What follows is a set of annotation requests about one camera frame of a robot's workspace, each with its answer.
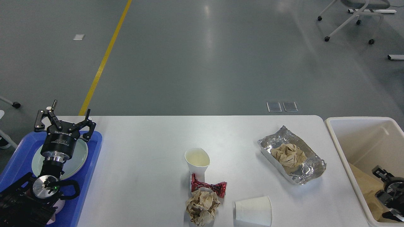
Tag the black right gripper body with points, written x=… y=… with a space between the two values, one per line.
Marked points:
x=394 y=189

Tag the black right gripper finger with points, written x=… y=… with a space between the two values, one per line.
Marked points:
x=382 y=174
x=393 y=214

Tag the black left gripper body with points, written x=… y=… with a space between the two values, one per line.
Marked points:
x=59 y=144

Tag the brown paper bag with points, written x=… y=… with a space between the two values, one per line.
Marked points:
x=369 y=186

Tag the mint green plate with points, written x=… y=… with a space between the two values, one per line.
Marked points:
x=38 y=159

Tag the pink mug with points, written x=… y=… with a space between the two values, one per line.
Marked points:
x=59 y=206

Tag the brown paper napkin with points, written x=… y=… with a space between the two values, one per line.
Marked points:
x=288 y=155

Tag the aluminium foil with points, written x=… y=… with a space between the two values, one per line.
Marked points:
x=311 y=169

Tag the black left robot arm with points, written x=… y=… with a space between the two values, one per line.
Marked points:
x=30 y=201

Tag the yellow plate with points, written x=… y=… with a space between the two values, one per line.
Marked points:
x=73 y=165

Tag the chair leg with caster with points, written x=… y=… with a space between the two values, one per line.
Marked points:
x=16 y=105

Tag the white plastic bin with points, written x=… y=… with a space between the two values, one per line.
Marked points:
x=366 y=142

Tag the blue plastic tray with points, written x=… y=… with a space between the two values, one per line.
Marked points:
x=20 y=164

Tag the white floor marker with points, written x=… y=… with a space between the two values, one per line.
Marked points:
x=79 y=37

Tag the upright white paper cup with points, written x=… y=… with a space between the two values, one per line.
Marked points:
x=198 y=161

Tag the right floor socket plate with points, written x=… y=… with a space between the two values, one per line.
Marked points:
x=290 y=106

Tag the floor socket plate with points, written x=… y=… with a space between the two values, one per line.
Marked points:
x=274 y=107
x=290 y=106

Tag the white furniture foot right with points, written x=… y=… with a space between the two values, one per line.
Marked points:
x=395 y=57

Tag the left floor socket plate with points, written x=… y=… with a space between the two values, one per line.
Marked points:
x=274 y=107

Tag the lying white paper cup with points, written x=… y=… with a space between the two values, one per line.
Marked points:
x=257 y=210

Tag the crumpled brown paper ball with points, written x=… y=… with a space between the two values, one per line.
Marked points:
x=202 y=207

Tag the red foil candy wrapper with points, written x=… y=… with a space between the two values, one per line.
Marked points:
x=219 y=188

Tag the white table leg base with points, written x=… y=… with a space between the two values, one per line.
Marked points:
x=382 y=11

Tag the white office chair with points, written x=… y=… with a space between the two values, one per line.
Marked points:
x=362 y=5

